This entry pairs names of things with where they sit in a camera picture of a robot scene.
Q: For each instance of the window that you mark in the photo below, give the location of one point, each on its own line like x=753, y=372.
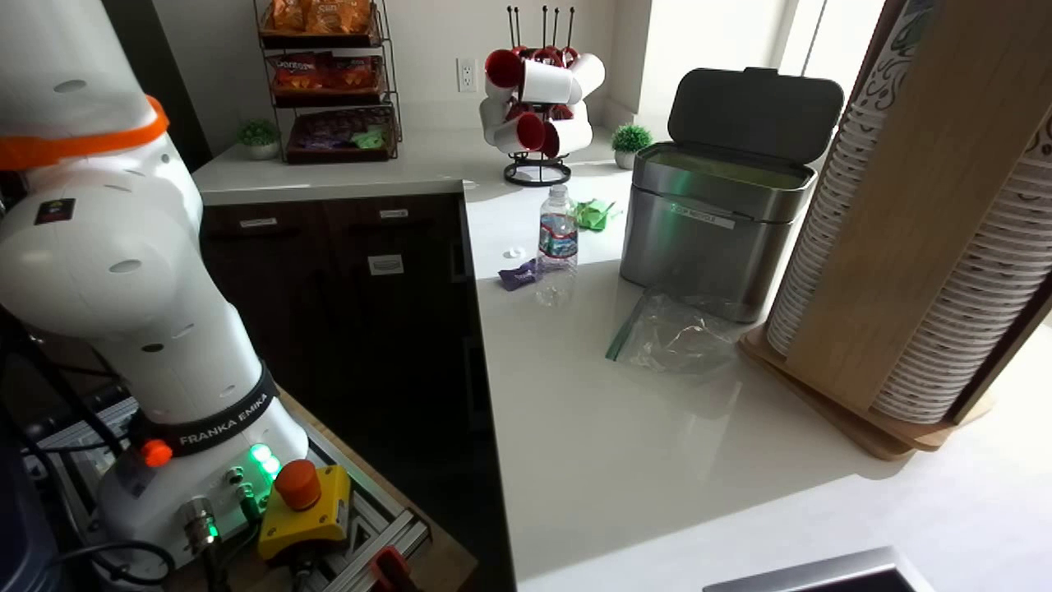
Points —
x=830, y=37

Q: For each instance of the stack of paper cups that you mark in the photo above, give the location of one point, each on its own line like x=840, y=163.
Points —
x=822, y=222
x=970, y=312

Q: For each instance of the row of red snack bags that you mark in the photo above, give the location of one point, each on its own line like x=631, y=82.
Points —
x=325, y=72

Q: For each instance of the green crumpled wrapper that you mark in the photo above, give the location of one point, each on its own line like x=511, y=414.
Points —
x=593, y=215

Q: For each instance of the purple wrapper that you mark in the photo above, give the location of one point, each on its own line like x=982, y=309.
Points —
x=518, y=275

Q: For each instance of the red clamp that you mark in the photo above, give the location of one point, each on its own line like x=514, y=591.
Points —
x=389, y=571

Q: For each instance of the steel trash bin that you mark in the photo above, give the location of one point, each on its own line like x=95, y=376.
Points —
x=699, y=247

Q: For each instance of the row of orange snack bags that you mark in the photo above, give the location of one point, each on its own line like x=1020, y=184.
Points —
x=316, y=15

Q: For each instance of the black mug tree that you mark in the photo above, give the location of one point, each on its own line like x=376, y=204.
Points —
x=537, y=170

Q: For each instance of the grey trash bin lid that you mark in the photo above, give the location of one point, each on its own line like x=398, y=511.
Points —
x=752, y=111

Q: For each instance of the heap of dark snack packets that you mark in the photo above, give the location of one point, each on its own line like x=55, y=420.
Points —
x=337, y=131

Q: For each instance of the white wall socket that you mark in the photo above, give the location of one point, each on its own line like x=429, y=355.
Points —
x=467, y=75

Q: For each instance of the dark cabinet door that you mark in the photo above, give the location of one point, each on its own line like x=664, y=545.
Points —
x=403, y=329
x=271, y=279

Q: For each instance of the grey metal box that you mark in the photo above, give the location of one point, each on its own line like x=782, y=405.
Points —
x=822, y=575

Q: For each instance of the white mug red inside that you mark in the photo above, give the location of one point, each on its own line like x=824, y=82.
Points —
x=491, y=115
x=588, y=74
x=518, y=133
x=571, y=137
x=546, y=82
x=501, y=67

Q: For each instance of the yellow emergency stop button box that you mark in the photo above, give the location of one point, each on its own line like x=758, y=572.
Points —
x=316, y=514

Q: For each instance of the wooden cup holder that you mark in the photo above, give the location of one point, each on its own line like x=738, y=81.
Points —
x=912, y=205

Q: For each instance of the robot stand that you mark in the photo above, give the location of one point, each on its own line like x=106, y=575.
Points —
x=374, y=526

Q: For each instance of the clear plastic water bottle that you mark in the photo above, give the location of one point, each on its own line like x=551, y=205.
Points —
x=558, y=238

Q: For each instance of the small potted green plant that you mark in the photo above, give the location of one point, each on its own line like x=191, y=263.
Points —
x=259, y=136
x=630, y=141

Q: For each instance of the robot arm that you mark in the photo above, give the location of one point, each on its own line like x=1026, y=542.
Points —
x=107, y=271

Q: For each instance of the clear plastic zip bag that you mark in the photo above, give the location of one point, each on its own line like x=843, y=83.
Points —
x=674, y=337

